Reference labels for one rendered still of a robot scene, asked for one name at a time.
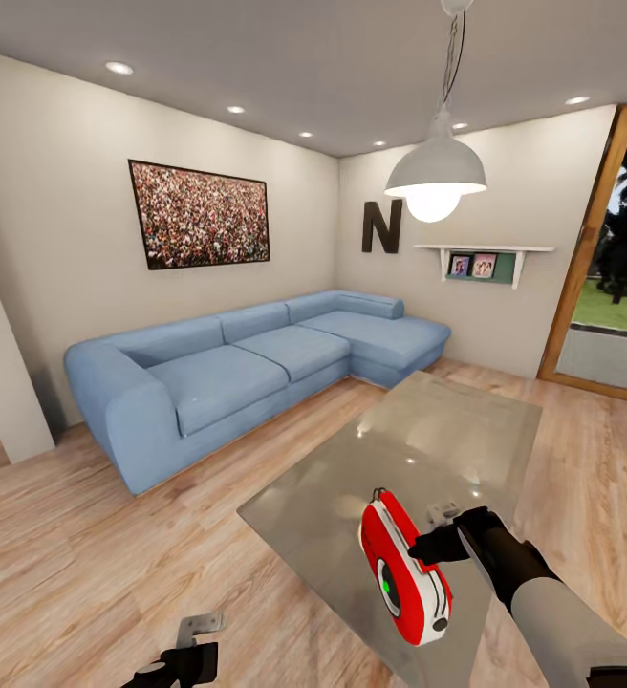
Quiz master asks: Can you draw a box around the radio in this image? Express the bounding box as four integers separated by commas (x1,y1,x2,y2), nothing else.
361,489,452,647

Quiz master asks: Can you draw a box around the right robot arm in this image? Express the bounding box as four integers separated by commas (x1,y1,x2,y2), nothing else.
407,501,627,688

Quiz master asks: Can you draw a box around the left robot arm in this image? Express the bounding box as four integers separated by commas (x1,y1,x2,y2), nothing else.
121,613,227,688

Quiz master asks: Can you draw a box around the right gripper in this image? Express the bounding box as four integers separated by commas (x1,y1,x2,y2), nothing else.
407,526,461,566

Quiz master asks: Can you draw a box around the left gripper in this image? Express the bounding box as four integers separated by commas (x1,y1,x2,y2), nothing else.
160,642,218,688

